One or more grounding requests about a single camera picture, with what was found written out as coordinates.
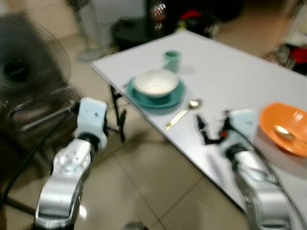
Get black round stool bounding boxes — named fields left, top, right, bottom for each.
left=111, top=17, right=155, bottom=51

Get white bowl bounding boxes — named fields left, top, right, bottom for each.
left=133, top=68, right=179, bottom=99

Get gold spoon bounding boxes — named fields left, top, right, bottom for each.
left=165, top=98, right=203, bottom=131
left=273, top=125, right=307, bottom=145

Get teal plate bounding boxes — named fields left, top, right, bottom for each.
left=126, top=78, right=186, bottom=110

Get small red object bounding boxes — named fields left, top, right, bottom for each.
left=179, top=9, right=202, bottom=23

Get orange bowl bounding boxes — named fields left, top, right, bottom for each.
left=259, top=102, right=307, bottom=158

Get grey standing fan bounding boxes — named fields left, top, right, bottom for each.
left=64, top=0, right=112, bottom=63

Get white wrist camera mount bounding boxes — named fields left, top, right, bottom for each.
left=228, top=109, right=260, bottom=145
left=76, top=98, right=109, bottom=150

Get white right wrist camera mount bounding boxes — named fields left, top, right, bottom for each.
left=228, top=109, right=260, bottom=145

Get black fan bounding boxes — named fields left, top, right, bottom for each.
left=0, top=13, right=73, bottom=102

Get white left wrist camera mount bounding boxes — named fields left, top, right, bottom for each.
left=76, top=98, right=109, bottom=150

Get dark wicker chair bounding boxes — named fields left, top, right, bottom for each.
left=0, top=85, right=83, bottom=179

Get red bag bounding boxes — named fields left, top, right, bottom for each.
left=287, top=45, right=307, bottom=66

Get green cup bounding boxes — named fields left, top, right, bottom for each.
left=164, top=50, right=182, bottom=74

